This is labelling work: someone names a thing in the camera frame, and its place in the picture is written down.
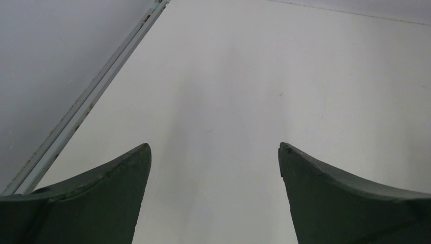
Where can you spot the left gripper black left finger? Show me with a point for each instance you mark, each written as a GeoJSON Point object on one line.
{"type": "Point", "coordinates": [101, 205]}

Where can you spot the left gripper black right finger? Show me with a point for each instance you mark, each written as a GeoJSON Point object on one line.
{"type": "Point", "coordinates": [330, 205]}

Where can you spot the aluminium frame rail left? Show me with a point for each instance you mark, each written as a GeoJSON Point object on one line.
{"type": "Point", "coordinates": [57, 58]}

